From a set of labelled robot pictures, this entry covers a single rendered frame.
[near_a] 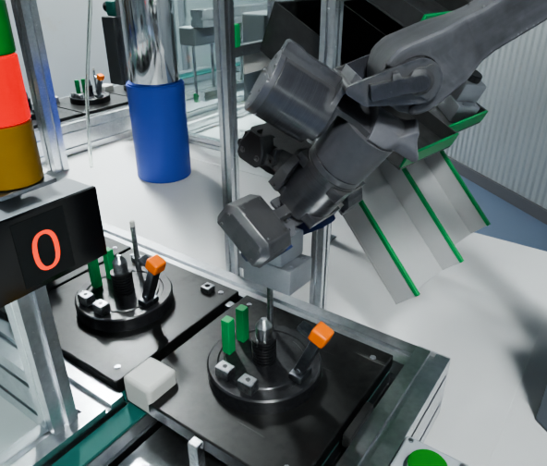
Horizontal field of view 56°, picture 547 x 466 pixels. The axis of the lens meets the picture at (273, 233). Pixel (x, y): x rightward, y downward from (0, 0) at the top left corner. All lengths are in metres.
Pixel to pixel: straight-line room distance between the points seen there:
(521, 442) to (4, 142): 0.70
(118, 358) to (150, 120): 0.86
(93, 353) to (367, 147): 0.45
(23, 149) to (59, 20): 3.90
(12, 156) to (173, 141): 1.04
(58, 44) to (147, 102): 2.95
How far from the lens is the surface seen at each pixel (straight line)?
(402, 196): 0.85
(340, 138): 0.45
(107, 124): 1.89
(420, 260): 0.83
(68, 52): 4.37
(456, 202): 0.98
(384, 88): 0.42
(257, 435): 0.60
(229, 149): 0.80
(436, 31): 0.44
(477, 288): 1.08
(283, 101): 0.42
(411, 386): 0.69
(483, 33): 0.46
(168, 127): 1.45
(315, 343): 0.57
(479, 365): 0.89
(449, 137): 0.75
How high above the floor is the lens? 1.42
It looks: 28 degrees down
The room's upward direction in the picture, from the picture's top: straight up
